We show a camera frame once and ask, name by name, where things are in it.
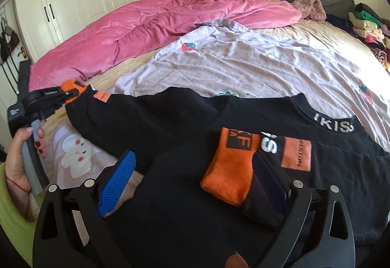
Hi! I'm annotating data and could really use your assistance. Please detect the pink quilt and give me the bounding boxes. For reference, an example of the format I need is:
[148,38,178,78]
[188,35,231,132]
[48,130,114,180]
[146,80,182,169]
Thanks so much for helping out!
[29,0,302,92]

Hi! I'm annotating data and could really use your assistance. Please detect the person's right hand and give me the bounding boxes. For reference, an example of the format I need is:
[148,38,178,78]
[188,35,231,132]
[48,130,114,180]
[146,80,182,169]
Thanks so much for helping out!
[225,253,247,268]

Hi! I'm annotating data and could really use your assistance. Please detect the pink fluffy cloth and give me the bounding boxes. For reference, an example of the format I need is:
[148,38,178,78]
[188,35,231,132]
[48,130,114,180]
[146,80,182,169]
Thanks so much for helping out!
[292,0,326,21]

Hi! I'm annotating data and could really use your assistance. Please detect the person's left forearm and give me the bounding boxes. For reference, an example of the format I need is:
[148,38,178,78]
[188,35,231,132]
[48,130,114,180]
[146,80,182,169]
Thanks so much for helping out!
[0,161,34,226]

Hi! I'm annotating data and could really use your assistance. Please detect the person's left hand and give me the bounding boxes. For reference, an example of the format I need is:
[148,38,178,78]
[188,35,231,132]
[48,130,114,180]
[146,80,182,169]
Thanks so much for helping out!
[5,128,46,195]

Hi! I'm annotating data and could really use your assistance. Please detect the black sweater with orange cuffs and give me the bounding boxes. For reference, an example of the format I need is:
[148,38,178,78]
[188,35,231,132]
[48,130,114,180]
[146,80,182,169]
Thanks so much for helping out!
[65,87,390,268]

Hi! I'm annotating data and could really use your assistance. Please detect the dark navy clothes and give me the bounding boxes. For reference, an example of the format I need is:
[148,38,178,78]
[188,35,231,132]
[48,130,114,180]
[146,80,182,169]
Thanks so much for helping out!
[326,13,355,35]

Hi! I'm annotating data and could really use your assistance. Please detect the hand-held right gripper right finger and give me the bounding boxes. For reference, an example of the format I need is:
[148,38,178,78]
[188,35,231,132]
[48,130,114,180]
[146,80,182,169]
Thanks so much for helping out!
[251,152,357,268]

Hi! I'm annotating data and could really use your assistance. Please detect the lilac strawberry printed blanket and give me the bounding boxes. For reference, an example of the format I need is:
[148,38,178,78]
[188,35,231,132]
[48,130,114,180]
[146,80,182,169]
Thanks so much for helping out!
[43,24,386,226]

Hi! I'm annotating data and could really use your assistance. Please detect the hanging handbags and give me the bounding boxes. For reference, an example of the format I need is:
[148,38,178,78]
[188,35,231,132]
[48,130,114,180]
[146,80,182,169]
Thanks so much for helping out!
[0,16,20,64]

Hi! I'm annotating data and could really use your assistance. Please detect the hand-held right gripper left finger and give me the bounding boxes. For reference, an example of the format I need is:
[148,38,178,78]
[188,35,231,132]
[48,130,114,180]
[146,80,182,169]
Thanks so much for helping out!
[32,150,137,268]

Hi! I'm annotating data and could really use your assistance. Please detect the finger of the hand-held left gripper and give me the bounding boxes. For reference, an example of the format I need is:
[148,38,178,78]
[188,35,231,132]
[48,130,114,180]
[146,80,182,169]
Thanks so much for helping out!
[61,83,89,99]

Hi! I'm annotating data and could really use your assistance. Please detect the pile of folded clothes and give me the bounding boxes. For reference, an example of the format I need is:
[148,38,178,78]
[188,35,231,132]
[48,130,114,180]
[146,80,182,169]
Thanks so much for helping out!
[349,3,390,73]

